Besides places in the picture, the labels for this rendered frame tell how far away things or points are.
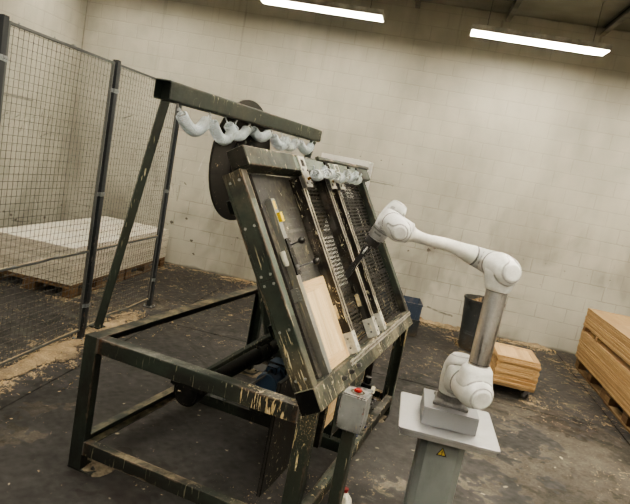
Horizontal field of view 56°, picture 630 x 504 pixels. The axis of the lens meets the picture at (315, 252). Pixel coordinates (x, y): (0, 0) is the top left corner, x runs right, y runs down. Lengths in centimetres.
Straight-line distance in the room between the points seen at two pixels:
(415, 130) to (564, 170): 206
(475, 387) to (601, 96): 640
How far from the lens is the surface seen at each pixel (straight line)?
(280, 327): 286
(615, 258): 895
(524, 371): 637
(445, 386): 319
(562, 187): 870
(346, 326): 346
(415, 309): 763
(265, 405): 300
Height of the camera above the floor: 195
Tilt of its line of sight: 9 degrees down
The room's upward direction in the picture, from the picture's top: 11 degrees clockwise
